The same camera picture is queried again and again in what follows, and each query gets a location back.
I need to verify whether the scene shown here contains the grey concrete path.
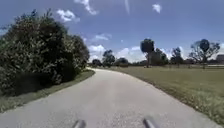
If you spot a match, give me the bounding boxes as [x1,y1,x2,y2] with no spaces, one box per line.
[0,67,223,128]

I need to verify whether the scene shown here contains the row of distant trees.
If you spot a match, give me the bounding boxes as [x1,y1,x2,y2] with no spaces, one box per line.
[90,37,224,70]

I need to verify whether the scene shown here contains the robot's own part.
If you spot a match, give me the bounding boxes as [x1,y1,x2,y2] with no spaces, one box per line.
[142,117,158,128]
[72,119,87,128]

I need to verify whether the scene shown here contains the thicket of green bushes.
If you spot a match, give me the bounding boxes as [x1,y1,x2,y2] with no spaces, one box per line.
[0,9,91,98]

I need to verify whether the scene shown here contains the open grass field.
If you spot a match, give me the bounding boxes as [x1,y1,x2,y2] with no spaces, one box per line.
[99,65,224,126]

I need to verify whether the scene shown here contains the grass verge beside bushes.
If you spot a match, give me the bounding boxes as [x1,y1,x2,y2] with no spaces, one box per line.
[0,68,96,114]

